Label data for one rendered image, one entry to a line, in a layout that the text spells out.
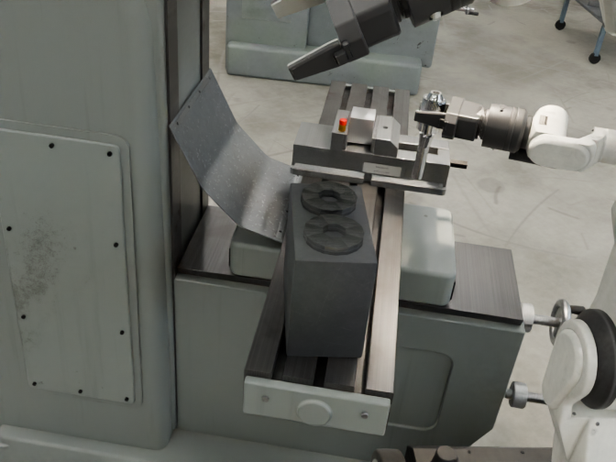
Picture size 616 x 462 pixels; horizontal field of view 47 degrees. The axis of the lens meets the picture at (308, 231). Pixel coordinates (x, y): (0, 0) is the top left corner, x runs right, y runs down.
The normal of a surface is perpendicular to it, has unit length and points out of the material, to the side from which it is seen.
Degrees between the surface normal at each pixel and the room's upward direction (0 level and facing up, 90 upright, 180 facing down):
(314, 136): 0
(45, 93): 89
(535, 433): 0
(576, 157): 103
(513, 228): 0
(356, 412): 90
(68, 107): 89
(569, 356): 90
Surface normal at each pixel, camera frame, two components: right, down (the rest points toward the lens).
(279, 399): -0.14, 0.54
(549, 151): -0.32, 0.69
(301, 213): 0.08, -0.83
